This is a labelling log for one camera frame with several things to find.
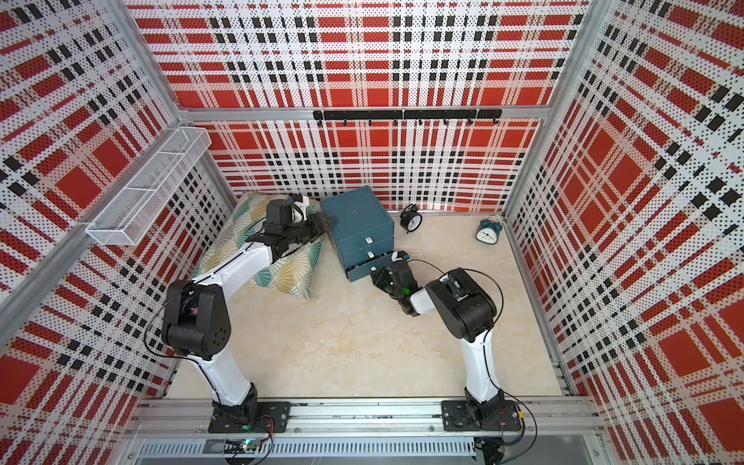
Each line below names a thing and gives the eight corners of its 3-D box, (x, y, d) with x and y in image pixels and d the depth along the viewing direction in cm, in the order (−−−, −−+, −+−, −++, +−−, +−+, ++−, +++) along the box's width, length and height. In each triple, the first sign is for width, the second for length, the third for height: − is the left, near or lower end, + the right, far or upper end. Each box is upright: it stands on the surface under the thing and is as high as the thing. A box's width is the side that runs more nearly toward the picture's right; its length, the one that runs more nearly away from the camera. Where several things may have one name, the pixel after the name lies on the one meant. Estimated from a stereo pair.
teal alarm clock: (472, 239, 115) (477, 224, 109) (480, 230, 118) (485, 216, 112) (490, 248, 112) (497, 234, 106) (497, 239, 115) (504, 225, 108)
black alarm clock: (400, 232, 116) (401, 219, 109) (400, 217, 121) (400, 203, 115) (421, 232, 115) (423, 219, 109) (419, 217, 121) (421, 203, 115)
